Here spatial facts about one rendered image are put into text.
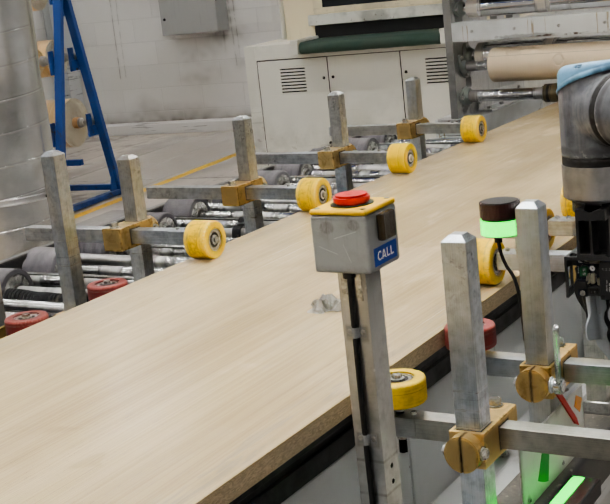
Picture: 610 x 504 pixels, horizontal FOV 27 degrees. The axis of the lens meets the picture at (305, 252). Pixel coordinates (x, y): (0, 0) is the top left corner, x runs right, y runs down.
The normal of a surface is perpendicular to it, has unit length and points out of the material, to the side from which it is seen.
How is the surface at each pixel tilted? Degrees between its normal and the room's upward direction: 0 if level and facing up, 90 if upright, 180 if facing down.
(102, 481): 0
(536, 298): 90
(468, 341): 90
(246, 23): 90
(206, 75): 90
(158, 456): 0
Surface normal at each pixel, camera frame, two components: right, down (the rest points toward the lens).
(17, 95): 0.63, 0.11
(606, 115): -0.94, 0.14
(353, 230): -0.51, 0.25
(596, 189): -0.29, 0.25
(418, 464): 0.85, 0.03
